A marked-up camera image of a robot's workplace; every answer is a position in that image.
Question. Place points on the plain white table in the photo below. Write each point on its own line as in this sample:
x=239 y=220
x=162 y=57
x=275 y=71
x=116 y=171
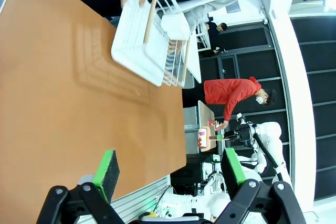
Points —
x=195 y=61

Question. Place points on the white plastic cutlery holder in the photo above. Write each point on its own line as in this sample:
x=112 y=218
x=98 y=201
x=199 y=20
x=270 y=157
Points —
x=174 y=26

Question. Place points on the person in dark clothes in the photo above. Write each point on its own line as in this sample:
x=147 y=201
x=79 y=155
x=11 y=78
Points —
x=214 y=36

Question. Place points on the grey cabinet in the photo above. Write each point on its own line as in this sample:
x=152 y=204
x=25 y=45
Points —
x=191 y=129

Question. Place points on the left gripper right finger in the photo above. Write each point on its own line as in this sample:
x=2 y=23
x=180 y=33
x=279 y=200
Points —
x=233 y=171

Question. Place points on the red snack package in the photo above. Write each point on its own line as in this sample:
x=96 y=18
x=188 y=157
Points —
x=214 y=125

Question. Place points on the white robot with black gripper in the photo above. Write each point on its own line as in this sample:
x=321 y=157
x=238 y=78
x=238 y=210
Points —
x=270 y=134

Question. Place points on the person in red jacket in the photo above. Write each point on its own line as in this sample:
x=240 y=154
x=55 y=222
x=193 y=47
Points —
x=231 y=93

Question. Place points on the white and red paper cup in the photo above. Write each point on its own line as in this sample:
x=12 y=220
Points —
x=202 y=138

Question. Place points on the aluminium table frame rail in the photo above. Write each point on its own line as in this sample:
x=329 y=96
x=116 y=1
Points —
x=141 y=195

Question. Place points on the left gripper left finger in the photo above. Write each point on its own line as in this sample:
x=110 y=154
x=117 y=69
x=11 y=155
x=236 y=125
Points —
x=107 y=171

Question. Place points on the small wooden side table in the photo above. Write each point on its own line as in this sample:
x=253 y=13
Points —
x=206 y=111

